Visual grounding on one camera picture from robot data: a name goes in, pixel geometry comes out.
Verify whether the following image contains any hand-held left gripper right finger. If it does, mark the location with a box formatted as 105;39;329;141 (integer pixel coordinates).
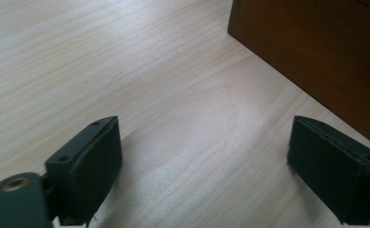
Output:
286;115;370;226

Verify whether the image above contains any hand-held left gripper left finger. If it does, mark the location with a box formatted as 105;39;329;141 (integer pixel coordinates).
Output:
45;115;124;227

